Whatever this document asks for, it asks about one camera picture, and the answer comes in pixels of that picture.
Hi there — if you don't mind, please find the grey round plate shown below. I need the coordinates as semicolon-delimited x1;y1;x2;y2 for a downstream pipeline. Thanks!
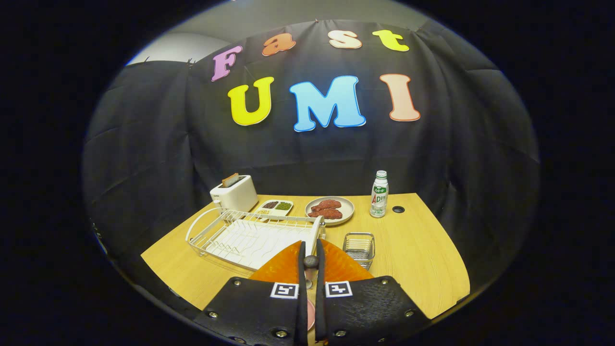
305;196;355;226

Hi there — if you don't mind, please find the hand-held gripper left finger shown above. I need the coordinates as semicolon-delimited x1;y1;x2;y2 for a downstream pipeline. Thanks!
195;240;308;346

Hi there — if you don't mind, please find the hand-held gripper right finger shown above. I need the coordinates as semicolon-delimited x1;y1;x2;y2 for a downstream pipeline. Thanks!
315;239;431;344

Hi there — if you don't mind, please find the white wire dish rack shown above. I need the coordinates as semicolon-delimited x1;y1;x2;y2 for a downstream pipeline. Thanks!
185;208;326;272

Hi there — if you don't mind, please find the white divided condiment dish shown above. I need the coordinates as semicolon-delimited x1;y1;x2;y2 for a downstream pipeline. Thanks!
253;199;294;221

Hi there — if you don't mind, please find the metal wire basket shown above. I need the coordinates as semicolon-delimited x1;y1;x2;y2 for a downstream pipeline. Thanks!
343;233;376;271

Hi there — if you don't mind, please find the small white drink bottle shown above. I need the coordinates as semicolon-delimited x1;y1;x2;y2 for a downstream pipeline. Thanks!
369;170;389;219

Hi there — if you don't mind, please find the white toaster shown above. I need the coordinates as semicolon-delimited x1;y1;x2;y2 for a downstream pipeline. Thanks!
210;175;259;213

